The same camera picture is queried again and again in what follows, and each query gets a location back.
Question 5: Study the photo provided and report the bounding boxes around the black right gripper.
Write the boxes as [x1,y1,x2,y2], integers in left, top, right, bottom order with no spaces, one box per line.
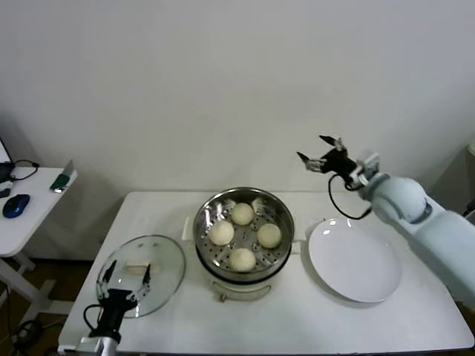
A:
[296,134,359,177]

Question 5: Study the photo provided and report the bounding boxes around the glass lid with cream handle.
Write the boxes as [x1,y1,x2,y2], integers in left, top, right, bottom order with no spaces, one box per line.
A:
[96,234,186,319]

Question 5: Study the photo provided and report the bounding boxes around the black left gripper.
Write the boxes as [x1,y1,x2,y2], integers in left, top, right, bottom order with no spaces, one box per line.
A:
[94,260,153,337]

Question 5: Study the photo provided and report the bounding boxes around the black cable on desk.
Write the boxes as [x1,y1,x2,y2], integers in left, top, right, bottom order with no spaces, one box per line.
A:
[9,159,40,182]

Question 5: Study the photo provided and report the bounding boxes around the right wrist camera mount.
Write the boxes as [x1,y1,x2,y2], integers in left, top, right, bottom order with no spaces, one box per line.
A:
[350,150,382,190]

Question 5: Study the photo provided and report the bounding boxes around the white round plate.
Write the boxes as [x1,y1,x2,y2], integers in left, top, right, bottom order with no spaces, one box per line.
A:
[306,217,404,303]

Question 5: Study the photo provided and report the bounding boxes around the black floor cables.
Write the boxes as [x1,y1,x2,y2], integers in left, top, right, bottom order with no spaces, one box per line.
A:
[0,285,56,350]

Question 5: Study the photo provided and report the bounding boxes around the stainless steel steamer basket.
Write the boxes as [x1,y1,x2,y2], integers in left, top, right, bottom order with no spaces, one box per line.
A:
[192,188,295,282]

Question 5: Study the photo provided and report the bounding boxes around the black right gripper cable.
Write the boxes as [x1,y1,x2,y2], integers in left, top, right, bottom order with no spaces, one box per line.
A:
[328,174,373,220]

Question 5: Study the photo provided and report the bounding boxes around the green and white box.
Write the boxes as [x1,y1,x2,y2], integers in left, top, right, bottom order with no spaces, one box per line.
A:
[50,159,77,194]

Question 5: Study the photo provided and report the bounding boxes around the cream electric cooker pot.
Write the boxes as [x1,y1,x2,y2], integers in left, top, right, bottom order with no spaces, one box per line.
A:
[181,217,306,303]

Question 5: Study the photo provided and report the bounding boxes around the blue computer mouse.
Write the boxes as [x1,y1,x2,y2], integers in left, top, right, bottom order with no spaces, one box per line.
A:
[1,194,30,219]

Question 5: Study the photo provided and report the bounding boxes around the white steamed baozi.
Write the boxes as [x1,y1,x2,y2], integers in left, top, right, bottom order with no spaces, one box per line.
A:
[209,221,235,246]
[256,223,283,248]
[231,202,255,226]
[229,248,257,273]

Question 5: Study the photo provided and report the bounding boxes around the white side desk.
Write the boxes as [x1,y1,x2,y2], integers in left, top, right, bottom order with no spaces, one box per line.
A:
[0,167,79,324]

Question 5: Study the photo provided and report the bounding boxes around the laptop computer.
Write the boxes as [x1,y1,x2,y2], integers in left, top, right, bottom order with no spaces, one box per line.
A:
[0,136,16,183]

